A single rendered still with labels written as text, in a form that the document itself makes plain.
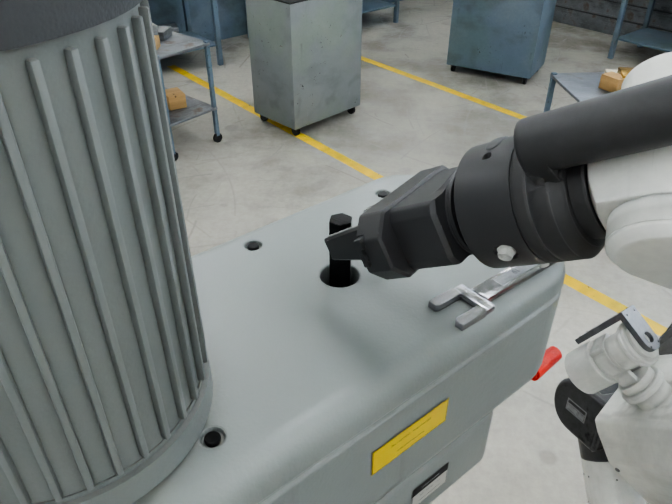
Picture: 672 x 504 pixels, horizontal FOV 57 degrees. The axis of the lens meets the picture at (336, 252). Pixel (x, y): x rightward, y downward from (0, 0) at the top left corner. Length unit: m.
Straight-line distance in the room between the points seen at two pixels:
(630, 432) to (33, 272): 0.83
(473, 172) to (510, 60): 6.34
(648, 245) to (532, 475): 2.52
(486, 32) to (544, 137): 6.40
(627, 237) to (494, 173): 0.09
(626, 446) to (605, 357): 0.14
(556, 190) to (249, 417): 0.26
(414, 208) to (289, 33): 4.64
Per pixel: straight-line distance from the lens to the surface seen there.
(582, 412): 1.13
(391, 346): 0.50
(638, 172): 0.37
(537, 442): 2.96
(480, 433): 0.70
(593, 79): 4.53
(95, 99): 0.29
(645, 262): 0.37
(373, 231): 0.44
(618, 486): 1.17
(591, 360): 0.93
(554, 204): 0.38
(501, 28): 6.70
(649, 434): 0.94
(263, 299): 0.55
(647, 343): 0.91
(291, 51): 5.07
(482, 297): 0.55
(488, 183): 0.40
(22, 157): 0.28
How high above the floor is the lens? 2.24
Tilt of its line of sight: 35 degrees down
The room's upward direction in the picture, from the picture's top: straight up
